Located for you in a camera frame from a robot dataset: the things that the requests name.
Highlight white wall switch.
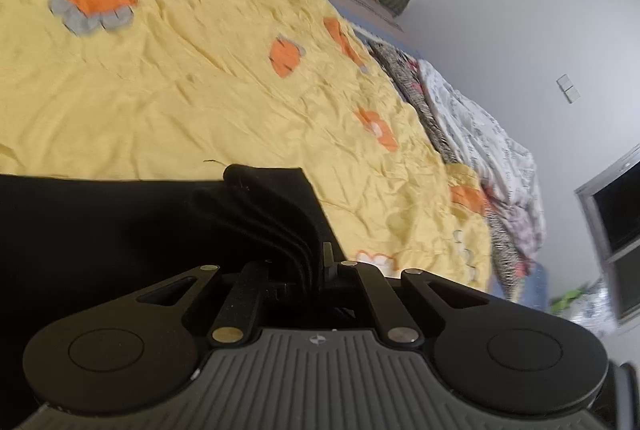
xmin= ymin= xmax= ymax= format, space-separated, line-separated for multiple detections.
xmin=556 ymin=74 xmax=580 ymax=104

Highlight dark framed window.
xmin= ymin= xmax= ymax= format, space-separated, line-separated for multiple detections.
xmin=576 ymin=148 xmax=640 ymax=324

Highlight white patterned crumpled blanket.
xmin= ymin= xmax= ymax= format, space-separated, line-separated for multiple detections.
xmin=418 ymin=59 xmax=546 ymax=260

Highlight yellow carrot print bedsheet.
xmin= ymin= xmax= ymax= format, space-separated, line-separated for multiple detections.
xmin=1 ymin=0 xmax=491 ymax=290

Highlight black white patterned cloth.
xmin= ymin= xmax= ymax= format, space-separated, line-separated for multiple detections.
xmin=364 ymin=40 xmax=529 ymax=303

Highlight black pants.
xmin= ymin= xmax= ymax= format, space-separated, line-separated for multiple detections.
xmin=0 ymin=162 xmax=352 ymax=356

